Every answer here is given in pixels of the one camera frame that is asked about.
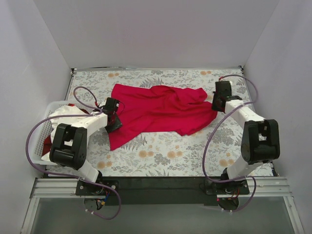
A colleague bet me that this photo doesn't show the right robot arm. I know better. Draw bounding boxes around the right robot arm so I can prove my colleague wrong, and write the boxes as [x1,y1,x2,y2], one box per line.
[212,80,280,194]

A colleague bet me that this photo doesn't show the purple cable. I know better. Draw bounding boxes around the purple cable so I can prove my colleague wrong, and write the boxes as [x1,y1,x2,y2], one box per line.
[26,86,122,221]
[202,74,259,213]

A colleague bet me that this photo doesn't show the floral patterned table mat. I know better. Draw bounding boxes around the floral patterned table mat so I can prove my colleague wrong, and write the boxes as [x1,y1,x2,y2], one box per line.
[67,69,251,176]

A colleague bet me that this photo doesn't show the white plastic laundry basket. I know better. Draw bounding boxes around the white plastic laundry basket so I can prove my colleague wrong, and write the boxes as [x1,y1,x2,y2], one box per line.
[29,100,85,166]

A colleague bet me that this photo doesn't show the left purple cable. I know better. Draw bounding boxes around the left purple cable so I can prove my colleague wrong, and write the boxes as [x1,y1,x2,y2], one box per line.
[26,86,122,221]

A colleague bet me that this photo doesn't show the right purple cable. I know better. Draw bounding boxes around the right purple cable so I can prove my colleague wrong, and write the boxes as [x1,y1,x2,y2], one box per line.
[202,74,259,213]

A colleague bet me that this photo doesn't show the white t shirt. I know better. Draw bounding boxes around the white t shirt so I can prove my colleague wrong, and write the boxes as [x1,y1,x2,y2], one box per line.
[40,105,91,161]

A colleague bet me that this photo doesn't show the dark red t shirt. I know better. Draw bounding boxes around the dark red t shirt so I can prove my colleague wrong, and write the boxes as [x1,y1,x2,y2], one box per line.
[41,103,90,156]

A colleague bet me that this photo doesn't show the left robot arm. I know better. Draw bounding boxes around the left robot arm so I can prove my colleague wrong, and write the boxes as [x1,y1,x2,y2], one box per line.
[49,97,122,195]

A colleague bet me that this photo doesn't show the aluminium frame rail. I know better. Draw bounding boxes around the aluminium frame rail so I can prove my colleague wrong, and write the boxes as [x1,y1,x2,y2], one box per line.
[21,176,304,234]

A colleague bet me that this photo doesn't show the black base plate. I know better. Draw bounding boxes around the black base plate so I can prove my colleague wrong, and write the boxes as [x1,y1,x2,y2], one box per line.
[75,176,250,206]

